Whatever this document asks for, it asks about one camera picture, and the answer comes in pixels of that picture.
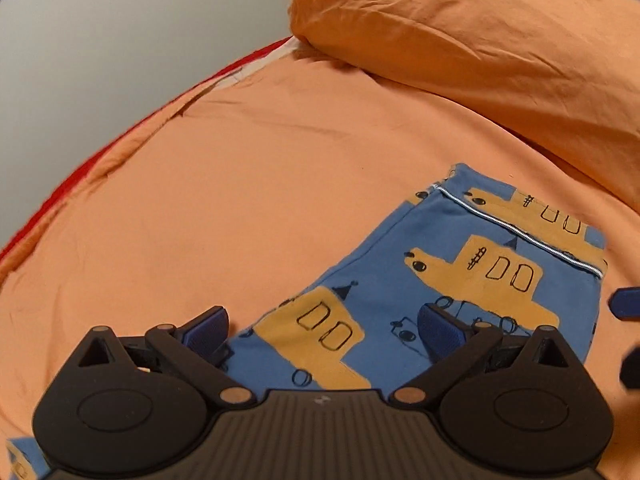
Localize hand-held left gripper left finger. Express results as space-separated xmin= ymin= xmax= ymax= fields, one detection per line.
xmin=75 ymin=306 xmax=258 ymax=409

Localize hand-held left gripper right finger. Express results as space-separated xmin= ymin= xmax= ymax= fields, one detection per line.
xmin=390 ymin=305 xmax=577 ymax=409

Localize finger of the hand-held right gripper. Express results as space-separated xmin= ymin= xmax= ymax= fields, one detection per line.
xmin=608 ymin=287 xmax=640 ymax=320
xmin=619 ymin=344 xmax=640 ymax=389

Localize blue pants with yellow print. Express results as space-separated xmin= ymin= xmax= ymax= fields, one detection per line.
xmin=5 ymin=162 xmax=610 ymax=480

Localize orange bed blanket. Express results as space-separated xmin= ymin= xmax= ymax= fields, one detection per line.
xmin=0 ymin=47 xmax=640 ymax=480

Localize orange pillow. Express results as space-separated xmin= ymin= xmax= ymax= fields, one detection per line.
xmin=288 ymin=0 xmax=640 ymax=202

